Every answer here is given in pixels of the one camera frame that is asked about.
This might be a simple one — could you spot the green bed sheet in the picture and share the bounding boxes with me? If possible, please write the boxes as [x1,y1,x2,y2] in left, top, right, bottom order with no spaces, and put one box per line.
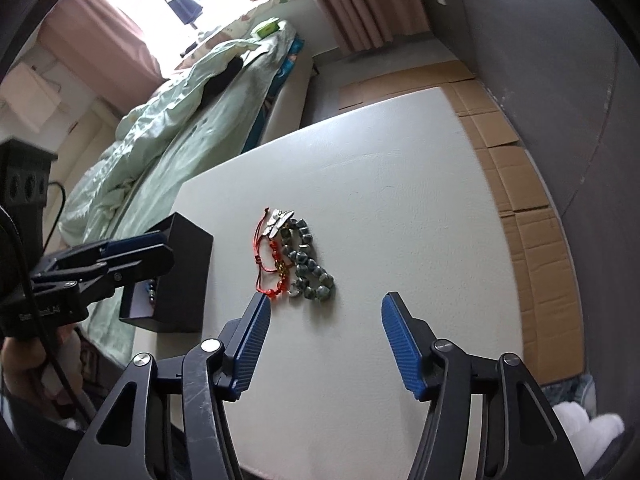
[75,45,282,322]

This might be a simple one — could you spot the person's left hand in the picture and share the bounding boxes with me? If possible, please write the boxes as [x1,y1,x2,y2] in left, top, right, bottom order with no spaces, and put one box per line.
[0,326,85,417]

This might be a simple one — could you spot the red braided bracelet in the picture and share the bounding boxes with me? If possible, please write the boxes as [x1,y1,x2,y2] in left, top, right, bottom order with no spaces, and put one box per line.
[255,239,292,302]

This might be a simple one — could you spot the white fluffy slipper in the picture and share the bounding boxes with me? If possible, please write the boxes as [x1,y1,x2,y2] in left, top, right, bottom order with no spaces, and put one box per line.
[551,399,627,467]

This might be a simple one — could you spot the flattened cardboard sheets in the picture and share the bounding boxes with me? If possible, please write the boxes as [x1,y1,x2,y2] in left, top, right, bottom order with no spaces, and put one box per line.
[339,59,587,382]

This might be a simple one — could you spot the cream bed frame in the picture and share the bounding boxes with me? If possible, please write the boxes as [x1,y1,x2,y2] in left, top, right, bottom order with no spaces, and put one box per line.
[259,50,317,147]

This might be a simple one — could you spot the silver butterfly ornament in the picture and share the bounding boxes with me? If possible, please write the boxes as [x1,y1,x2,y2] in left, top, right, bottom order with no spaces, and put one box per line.
[264,208,297,239]

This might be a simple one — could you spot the beige hanging cloth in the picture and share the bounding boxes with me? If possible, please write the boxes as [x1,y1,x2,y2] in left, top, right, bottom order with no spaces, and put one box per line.
[0,66,57,132]

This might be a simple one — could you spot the cream padded headboard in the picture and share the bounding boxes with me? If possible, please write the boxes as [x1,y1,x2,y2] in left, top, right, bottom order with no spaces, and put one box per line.
[47,99,123,203]

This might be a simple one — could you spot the black cloth item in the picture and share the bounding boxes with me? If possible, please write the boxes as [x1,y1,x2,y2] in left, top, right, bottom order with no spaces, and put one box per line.
[201,56,244,99]

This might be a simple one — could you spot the thin red cord bracelet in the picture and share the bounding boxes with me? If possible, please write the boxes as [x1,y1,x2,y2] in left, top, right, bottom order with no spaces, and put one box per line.
[249,208,274,275]

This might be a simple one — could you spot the black square box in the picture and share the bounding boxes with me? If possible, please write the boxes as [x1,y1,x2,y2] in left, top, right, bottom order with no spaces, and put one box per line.
[119,212,215,335]

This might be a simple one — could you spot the printed window seat cushion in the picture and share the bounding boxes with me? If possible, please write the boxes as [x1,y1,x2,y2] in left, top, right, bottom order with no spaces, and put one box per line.
[175,0,307,70]

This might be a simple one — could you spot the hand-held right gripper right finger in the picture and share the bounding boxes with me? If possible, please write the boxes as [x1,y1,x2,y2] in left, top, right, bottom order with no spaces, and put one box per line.
[381,291,586,480]

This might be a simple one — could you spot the pink curtain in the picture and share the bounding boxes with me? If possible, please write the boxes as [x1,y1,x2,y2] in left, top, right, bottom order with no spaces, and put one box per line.
[49,0,167,92]
[286,0,432,54]

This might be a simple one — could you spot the white low table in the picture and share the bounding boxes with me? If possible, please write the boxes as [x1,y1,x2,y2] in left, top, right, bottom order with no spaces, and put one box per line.
[132,85,587,480]

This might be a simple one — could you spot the green stone bead bracelet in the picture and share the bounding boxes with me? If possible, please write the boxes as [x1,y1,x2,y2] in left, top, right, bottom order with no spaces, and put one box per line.
[279,217,336,307]

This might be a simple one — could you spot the blue printed mattress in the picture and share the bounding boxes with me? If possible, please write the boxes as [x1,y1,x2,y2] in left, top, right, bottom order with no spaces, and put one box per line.
[244,34,304,153]

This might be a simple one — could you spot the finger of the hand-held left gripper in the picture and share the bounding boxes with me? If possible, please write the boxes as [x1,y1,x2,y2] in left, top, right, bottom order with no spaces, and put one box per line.
[75,244,177,307]
[31,230,169,281]

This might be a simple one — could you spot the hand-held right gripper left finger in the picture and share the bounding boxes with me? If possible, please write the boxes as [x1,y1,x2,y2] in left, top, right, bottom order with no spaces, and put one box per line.
[65,291,273,480]

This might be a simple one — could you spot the pale green duvet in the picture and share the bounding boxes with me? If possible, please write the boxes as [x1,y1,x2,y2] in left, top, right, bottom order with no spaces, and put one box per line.
[60,22,297,242]

